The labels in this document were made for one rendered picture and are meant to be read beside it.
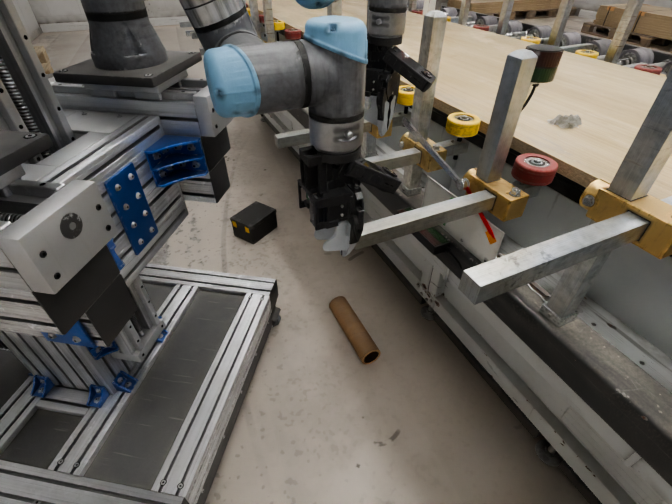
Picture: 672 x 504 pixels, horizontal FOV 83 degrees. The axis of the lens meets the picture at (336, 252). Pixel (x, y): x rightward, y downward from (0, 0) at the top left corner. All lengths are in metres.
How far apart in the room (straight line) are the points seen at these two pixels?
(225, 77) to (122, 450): 1.03
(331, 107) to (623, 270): 0.71
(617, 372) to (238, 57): 0.73
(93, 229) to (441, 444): 1.16
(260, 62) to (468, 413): 1.28
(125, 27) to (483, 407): 1.47
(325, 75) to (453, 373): 1.26
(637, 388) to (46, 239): 0.88
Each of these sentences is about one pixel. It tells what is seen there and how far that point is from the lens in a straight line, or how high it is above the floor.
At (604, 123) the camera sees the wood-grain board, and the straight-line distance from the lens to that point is 1.18.
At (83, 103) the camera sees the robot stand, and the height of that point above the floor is 0.96.
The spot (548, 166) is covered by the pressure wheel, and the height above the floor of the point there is 0.91.
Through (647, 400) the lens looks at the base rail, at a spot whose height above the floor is 0.70.
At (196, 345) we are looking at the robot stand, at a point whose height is 0.21.
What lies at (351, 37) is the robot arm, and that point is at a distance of 0.49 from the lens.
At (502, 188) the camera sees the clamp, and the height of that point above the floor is 0.87.
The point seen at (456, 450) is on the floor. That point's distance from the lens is 1.41.
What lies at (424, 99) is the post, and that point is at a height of 0.96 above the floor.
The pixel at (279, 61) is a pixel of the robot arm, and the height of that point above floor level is 1.15.
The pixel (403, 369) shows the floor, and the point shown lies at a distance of 1.51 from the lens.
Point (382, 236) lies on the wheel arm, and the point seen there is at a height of 0.85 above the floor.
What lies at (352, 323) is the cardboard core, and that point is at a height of 0.08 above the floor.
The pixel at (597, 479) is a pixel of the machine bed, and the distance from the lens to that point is 1.34.
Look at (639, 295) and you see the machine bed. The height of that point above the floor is 0.70.
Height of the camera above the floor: 1.26
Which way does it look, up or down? 40 degrees down
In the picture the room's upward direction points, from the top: straight up
